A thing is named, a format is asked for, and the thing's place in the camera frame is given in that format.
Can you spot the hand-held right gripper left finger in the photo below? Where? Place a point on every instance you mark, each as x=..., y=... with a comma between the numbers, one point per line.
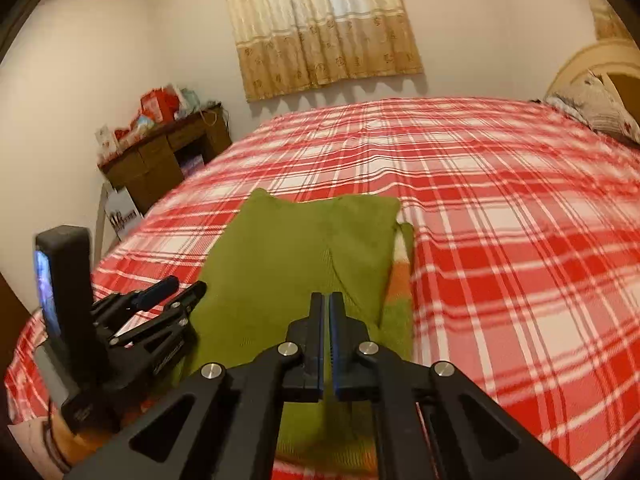
x=316, y=330

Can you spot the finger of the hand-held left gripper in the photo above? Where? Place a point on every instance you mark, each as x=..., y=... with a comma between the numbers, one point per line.
x=150, y=292
x=175, y=310

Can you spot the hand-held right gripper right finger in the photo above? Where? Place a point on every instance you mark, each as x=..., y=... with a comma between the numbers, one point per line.
x=336, y=340

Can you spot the green orange cream knit sweater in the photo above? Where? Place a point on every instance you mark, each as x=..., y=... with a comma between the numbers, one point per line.
x=300, y=250

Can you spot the person's left forearm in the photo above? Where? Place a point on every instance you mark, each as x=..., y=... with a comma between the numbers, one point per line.
x=32, y=442

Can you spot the brown wooden door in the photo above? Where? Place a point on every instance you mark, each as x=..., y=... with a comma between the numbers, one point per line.
x=10, y=315

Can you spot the brown wooden desk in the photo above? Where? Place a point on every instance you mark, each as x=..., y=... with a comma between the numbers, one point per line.
x=150, y=165

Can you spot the red plaid blanket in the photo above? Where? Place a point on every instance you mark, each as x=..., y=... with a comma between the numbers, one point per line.
x=500, y=240

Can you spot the pale green bag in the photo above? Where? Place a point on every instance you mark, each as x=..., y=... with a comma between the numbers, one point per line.
x=190, y=100

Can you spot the beige patterned curtain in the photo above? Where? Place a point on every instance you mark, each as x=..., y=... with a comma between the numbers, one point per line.
x=320, y=25

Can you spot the patterned pillow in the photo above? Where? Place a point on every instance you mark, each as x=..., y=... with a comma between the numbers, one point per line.
x=595, y=102

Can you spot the beige wooden headboard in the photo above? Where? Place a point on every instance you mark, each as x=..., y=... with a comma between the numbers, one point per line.
x=580, y=62

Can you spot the beige patterned wall hanging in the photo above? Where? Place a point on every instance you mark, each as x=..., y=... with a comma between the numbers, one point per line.
x=607, y=20

